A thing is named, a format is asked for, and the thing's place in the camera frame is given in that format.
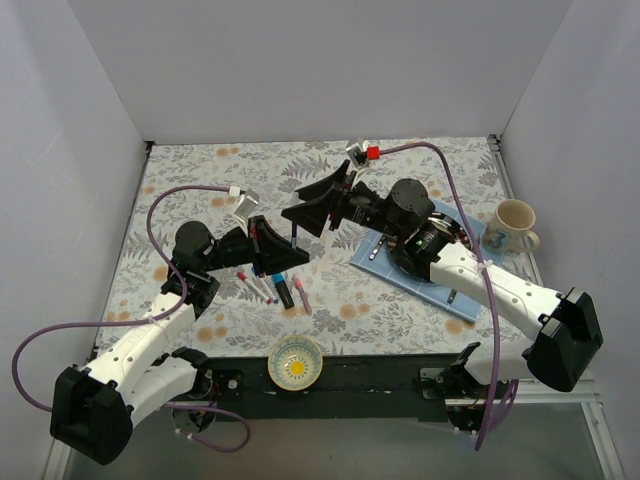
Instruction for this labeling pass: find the black blue highlighter pen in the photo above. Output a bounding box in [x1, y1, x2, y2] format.
[271, 273, 295, 310]

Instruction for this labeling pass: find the white blue marker pen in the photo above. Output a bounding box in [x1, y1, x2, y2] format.
[256, 276, 278, 304]

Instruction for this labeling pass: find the white red marker pen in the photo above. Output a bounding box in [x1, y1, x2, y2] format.
[236, 271, 272, 304]

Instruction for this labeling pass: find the pink marker pen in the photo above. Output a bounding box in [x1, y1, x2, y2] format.
[294, 275, 313, 316]

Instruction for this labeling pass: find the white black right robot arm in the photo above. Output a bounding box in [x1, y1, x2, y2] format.
[282, 163, 603, 398]

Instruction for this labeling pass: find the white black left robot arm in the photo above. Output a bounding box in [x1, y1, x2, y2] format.
[50, 216, 310, 465]

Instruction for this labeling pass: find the striped rim cream plate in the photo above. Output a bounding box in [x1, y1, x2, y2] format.
[389, 212, 472, 281]

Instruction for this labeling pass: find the light blue checkered napkin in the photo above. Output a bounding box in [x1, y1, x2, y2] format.
[349, 230, 481, 323]

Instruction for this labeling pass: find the floral patterned tablecloth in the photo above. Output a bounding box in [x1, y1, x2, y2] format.
[96, 137, 521, 357]

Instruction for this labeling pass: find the cream painted mug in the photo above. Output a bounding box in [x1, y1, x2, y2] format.
[480, 199, 540, 254]

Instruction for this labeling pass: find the yellow centre patterned bowl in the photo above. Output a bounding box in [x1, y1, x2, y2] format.
[267, 335, 323, 392]

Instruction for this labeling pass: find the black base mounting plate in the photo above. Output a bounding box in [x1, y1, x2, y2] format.
[159, 352, 571, 424]

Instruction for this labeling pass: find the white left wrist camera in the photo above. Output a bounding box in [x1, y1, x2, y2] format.
[228, 185, 260, 232]

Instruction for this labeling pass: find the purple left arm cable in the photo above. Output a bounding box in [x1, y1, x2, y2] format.
[10, 184, 251, 454]

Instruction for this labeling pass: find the aluminium frame rail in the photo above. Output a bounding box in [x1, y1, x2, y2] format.
[434, 379, 628, 479]

